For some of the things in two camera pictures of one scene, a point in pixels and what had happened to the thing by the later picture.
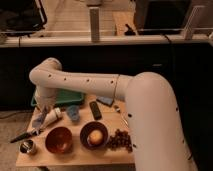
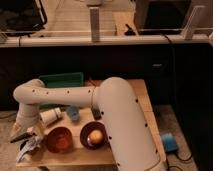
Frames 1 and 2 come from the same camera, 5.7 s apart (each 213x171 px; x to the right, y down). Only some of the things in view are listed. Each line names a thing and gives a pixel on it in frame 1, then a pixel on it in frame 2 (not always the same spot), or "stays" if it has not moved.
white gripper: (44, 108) to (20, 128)
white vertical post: (94, 24) stays
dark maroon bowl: (90, 127) stays
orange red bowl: (58, 140) stays
